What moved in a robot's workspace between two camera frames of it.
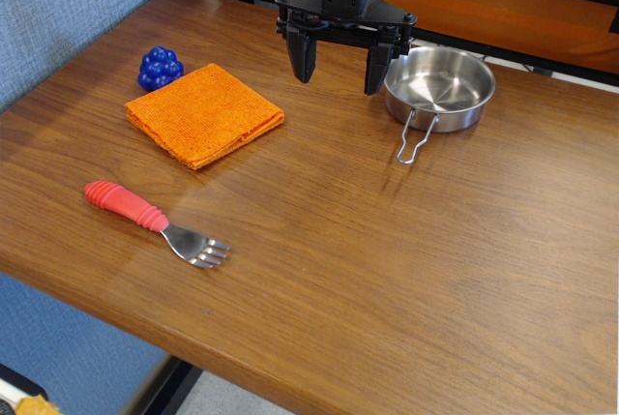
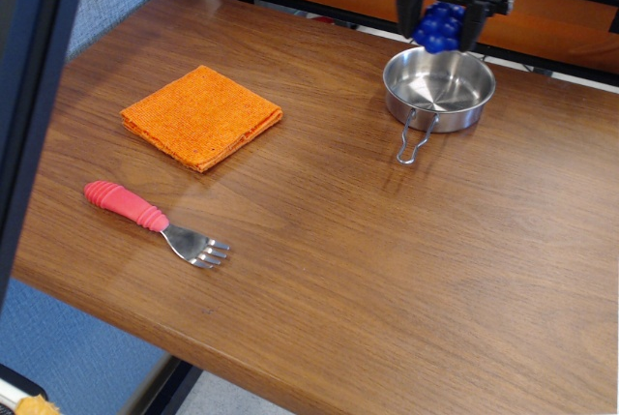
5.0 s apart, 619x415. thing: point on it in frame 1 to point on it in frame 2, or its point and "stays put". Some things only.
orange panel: x=487 y=8 stays put
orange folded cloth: x=201 y=115 stays put
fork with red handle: x=192 y=248 stays put
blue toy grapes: x=159 y=68 to x=440 y=28
